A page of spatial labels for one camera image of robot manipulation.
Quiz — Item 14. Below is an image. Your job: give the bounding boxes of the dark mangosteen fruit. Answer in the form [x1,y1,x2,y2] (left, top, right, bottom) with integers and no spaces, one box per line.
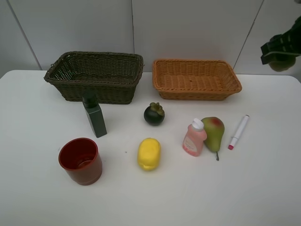
[143,102,165,126]

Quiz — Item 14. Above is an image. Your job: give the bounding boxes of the brown kiwi fruit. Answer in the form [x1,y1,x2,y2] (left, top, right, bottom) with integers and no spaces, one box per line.
[269,55,296,72]

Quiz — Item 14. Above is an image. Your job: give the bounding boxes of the orange wicker basket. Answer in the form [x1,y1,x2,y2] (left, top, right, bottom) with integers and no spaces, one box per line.
[152,59,242,101]

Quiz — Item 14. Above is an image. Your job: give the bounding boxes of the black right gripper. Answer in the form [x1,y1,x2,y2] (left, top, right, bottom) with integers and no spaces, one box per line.
[261,17,301,64]

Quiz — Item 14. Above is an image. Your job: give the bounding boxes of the white pink marker pen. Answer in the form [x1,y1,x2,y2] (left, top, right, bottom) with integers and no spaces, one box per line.
[228,115,250,150]

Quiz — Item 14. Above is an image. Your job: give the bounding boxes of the green red pear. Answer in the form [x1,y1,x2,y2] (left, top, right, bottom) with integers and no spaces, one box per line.
[201,117,225,161]

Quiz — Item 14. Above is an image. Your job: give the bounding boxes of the yellow soap box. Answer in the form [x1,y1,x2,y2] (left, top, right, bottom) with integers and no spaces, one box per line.
[137,138,161,171]

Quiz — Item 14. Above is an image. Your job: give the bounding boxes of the dark green square bottle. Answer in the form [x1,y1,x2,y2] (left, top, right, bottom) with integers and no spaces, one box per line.
[82,89,107,138]

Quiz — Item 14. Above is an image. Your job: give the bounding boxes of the dark brown wicker basket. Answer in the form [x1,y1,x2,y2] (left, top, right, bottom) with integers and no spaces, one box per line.
[44,51,144,105]

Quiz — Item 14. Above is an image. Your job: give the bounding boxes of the red plastic cup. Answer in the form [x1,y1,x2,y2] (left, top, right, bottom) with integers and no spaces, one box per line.
[58,137,103,186]

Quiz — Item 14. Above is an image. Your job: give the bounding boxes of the pink soap bottle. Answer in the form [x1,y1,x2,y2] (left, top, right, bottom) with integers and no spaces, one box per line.
[182,118,207,157]

